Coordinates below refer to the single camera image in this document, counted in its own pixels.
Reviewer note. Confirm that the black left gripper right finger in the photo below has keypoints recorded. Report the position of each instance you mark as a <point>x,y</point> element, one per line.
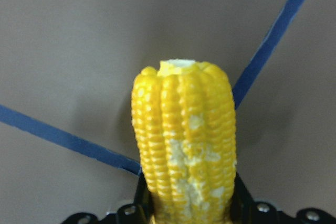
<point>239,210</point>

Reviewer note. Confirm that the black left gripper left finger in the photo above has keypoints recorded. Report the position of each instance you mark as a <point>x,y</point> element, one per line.
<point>143,203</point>

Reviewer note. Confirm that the yellow corn cob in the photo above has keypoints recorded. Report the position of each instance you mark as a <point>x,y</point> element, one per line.
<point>183,116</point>

